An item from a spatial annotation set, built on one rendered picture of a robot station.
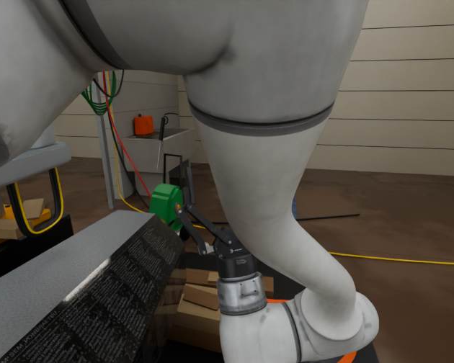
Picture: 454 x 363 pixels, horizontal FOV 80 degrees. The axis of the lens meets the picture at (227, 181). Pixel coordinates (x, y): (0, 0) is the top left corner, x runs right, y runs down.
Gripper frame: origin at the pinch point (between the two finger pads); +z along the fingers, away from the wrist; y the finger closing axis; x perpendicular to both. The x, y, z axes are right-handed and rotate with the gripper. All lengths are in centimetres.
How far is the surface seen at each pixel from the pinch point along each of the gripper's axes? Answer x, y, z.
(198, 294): 121, -12, -53
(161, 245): 86, 8, -18
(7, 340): 37, 52, -31
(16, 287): 58, 56, -21
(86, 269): 60, 36, -20
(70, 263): 66, 43, -17
